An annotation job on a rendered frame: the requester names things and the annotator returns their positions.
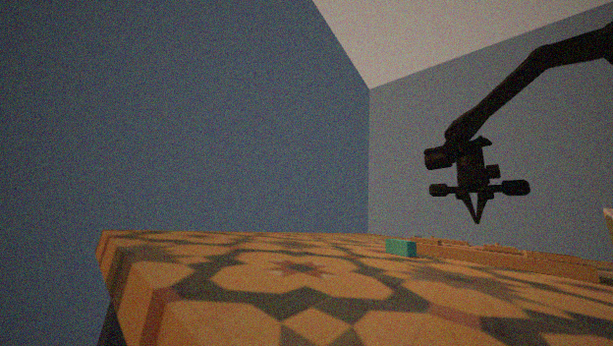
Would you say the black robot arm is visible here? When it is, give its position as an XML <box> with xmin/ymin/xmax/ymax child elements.
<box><xmin>424</xmin><ymin>22</ymin><xmax>613</xmax><ymax>186</ymax></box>

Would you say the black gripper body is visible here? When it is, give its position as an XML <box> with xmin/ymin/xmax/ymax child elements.
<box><xmin>429</xmin><ymin>160</ymin><xmax>530</xmax><ymax>197</ymax></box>

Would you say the green rectangular block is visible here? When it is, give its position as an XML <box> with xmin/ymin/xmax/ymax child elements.
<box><xmin>386</xmin><ymin>239</ymin><xmax>417</xmax><ymax>257</ymax></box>

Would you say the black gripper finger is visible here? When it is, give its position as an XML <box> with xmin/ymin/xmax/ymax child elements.
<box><xmin>476</xmin><ymin>194</ymin><xmax>494</xmax><ymax>224</ymax></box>
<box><xmin>455</xmin><ymin>194</ymin><xmax>477</xmax><ymax>224</ymax></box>

